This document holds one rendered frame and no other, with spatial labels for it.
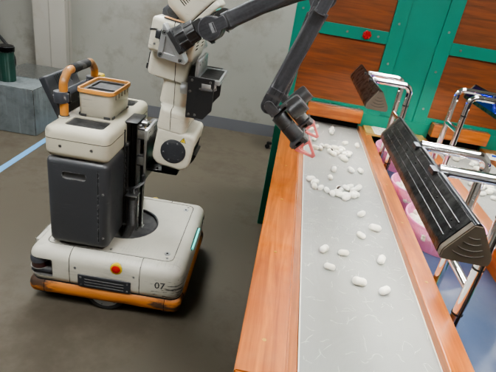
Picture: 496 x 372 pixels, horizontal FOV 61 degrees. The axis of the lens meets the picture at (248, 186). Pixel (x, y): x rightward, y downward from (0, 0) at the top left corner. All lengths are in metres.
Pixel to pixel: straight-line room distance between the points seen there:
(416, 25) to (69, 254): 1.97
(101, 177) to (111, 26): 2.90
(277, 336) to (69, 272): 1.25
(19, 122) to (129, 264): 2.32
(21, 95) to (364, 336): 3.33
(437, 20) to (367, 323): 1.75
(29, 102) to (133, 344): 2.45
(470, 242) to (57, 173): 1.47
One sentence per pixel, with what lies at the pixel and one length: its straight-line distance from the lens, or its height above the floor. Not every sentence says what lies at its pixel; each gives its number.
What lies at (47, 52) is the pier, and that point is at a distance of 4.63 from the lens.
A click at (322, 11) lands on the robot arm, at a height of 1.34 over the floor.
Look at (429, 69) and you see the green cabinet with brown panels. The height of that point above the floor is 1.13.
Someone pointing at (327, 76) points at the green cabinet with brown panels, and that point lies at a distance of 2.41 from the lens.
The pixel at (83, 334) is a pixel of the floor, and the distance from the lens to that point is 1.96.
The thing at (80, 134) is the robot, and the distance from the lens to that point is 1.69.
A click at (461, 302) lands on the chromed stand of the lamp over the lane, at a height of 0.81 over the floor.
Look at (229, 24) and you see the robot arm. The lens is 1.48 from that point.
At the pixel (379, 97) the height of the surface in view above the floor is 1.09.
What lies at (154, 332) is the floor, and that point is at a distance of 1.95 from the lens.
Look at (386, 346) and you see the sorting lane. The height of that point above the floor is 0.74.
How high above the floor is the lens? 1.39
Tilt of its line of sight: 26 degrees down
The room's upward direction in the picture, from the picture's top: 9 degrees clockwise
